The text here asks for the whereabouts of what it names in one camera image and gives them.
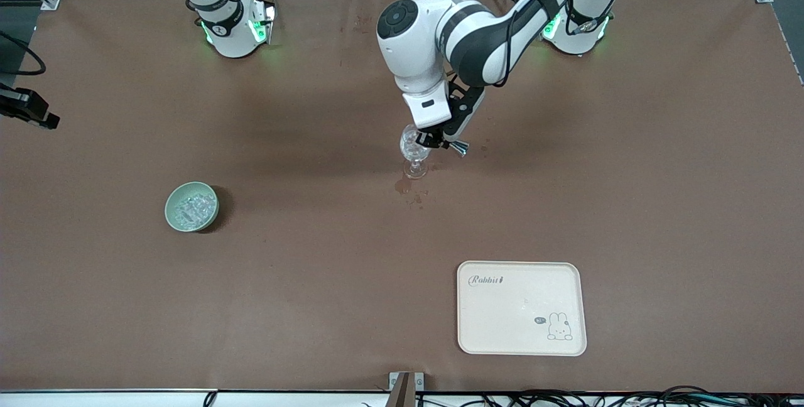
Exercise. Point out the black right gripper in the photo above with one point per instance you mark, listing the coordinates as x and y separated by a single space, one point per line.
24 107

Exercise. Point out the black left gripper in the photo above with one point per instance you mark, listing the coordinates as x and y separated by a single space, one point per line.
429 139

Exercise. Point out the steel double jigger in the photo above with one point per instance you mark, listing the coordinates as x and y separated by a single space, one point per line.
461 149

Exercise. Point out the clear ice cubes pile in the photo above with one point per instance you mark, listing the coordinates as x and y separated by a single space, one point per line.
193 209

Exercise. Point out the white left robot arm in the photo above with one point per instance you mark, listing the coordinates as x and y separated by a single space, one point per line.
414 49

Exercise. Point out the clear stemmed wine glass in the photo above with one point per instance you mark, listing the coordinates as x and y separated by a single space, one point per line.
414 171

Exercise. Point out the pale green ceramic bowl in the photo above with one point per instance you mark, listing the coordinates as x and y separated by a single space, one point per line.
171 209

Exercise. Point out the brown table cover sheet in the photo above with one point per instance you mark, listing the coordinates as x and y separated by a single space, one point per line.
314 269

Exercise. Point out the cream rabbit print tray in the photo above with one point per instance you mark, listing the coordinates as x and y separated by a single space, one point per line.
521 325

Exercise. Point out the grey metal camera bracket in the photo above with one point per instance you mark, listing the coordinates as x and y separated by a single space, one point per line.
402 388

